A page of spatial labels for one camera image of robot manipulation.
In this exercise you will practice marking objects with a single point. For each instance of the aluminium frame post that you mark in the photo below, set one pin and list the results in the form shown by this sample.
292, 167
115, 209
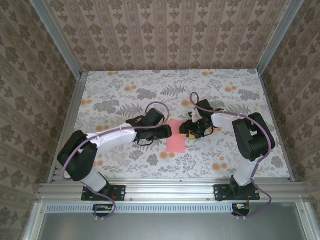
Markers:
280, 35
57, 40

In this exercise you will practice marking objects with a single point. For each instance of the pink cloth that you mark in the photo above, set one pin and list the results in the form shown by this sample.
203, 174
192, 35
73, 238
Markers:
175, 142

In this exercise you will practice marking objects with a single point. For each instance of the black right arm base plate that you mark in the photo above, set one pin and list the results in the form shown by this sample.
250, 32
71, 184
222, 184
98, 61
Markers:
220, 192

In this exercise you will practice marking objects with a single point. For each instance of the aluminium mounting beam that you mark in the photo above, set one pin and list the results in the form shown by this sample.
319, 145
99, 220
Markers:
170, 191

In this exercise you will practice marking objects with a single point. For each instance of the aluminium left frame post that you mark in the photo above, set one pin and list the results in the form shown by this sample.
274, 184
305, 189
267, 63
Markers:
57, 40

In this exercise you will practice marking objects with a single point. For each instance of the grey metal panel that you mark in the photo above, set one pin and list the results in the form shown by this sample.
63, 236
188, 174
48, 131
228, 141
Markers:
170, 227

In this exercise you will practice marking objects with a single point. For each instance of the aluminium right frame post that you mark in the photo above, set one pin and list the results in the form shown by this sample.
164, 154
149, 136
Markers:
280, 35

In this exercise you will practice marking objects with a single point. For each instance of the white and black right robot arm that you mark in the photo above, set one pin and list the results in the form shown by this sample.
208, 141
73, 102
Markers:
252, 140

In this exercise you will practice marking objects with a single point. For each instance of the floral patterned table cover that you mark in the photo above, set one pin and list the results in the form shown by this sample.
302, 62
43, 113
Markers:
150, 82

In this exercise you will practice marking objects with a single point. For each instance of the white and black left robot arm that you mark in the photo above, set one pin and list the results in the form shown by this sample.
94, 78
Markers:
77, 155

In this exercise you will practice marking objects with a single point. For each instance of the aluminium left table rail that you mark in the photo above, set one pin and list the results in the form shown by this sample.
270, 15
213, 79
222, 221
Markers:
67, 125

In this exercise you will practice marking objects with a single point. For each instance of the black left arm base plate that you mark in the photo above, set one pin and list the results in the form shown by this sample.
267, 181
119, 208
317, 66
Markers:
120, 192

